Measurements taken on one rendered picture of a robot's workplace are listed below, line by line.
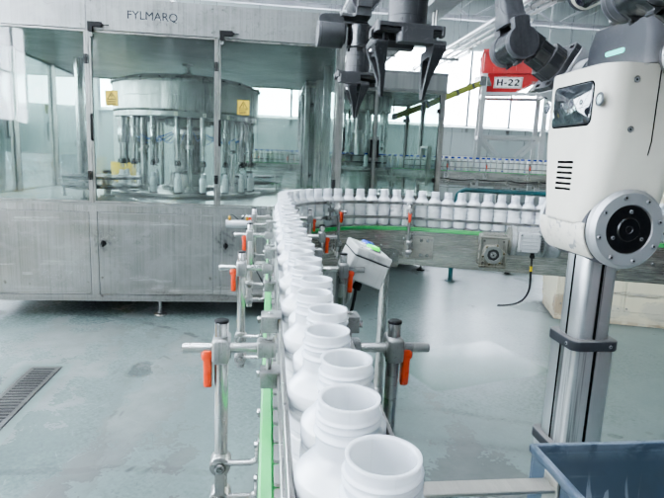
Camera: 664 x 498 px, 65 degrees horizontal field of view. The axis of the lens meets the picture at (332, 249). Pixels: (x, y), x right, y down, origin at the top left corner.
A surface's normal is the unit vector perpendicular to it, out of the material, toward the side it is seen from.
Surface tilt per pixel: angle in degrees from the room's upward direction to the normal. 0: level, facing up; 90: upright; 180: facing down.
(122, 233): 90
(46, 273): 90
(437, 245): 90
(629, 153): 101
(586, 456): 90
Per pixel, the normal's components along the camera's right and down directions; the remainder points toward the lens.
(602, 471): 0.11, 0.18
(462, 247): -0.20, 0.16
